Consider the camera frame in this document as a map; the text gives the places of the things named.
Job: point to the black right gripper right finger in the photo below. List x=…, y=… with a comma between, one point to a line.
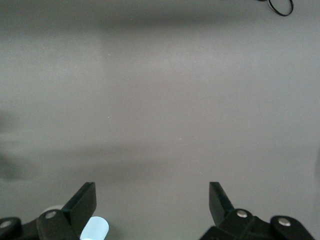
x=221, y=207

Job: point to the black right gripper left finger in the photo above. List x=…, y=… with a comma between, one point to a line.
x=80, y=207

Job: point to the light blue plastic cup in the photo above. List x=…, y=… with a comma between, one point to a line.
x=96, y=228

